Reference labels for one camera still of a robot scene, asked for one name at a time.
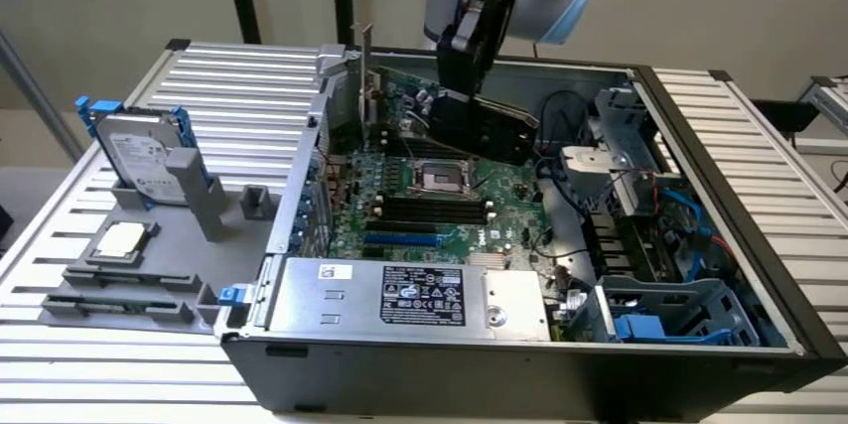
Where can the silver metal frame bar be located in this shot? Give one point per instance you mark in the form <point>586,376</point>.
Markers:
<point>36,91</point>

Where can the grey blue disk bay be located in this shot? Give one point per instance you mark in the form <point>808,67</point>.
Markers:
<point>670,295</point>

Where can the small finned heat sink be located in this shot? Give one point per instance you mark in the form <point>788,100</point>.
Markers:
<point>487,261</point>

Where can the black graphics card silver bracket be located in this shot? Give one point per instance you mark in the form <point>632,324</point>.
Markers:
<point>494,138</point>

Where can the black open PC case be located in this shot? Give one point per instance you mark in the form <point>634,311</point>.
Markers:
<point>464,379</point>

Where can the silver hard disk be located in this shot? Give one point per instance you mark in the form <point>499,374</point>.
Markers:
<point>143,156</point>

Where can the grey parts rack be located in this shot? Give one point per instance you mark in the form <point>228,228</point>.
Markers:
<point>179,250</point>

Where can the blue expansion slot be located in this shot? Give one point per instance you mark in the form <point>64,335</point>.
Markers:
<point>404,239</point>

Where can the blue disk caddy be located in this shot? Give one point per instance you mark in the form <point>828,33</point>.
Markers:
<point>106,106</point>

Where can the grey card retention latch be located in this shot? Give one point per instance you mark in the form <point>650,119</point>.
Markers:
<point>335,59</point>

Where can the silver CPU chip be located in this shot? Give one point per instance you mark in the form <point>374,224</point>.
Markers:
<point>123,240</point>

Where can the silver power supply with label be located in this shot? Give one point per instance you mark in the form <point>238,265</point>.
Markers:
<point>358,305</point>

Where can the CPU socket with metal frame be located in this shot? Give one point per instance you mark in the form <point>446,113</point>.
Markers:
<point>440,178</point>

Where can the green RAM stick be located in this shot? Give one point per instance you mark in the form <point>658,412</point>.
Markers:
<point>110,306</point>

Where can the silver metal drive cage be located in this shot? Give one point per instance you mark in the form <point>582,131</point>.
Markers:
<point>623,141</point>

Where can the metal slat side table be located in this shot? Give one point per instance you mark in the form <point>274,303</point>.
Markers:
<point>824,106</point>

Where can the green motherboard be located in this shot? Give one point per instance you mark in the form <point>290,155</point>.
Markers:
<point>514,185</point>

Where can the black RAM slot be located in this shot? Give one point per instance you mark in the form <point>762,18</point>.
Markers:
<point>438,199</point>
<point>438,206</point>
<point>438,213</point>
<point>438,220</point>

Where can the blue case latch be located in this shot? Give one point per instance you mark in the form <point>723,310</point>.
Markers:
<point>232,295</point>

